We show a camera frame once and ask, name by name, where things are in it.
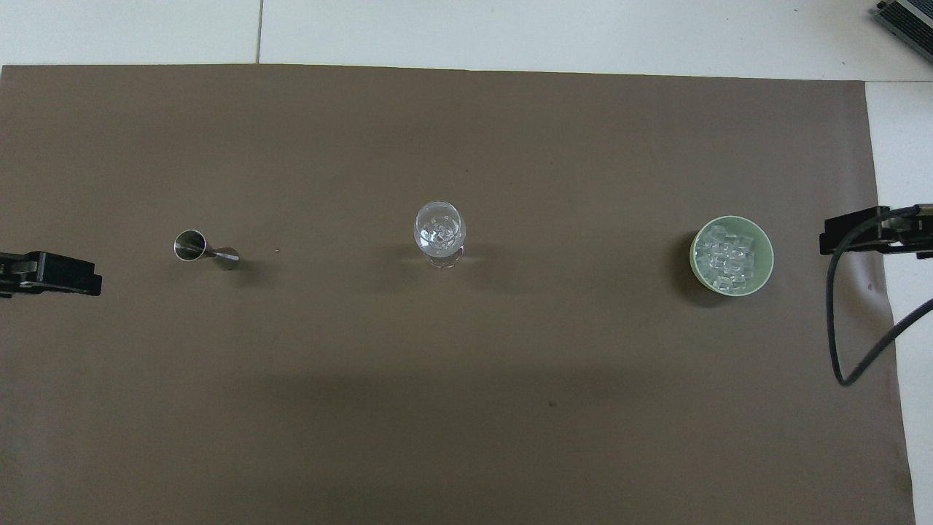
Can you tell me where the steel double jigger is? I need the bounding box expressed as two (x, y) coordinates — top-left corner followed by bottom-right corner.
(173, 230), (241, 271)

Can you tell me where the light green bowl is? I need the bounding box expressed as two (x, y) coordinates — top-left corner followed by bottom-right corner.
(690, 215), (775, 298)

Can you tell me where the clear wine glass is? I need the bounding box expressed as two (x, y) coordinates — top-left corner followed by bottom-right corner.
(414, 201), (467, 269)

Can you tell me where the black cable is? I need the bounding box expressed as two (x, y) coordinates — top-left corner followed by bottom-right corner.
(825, 205), (933, 387)

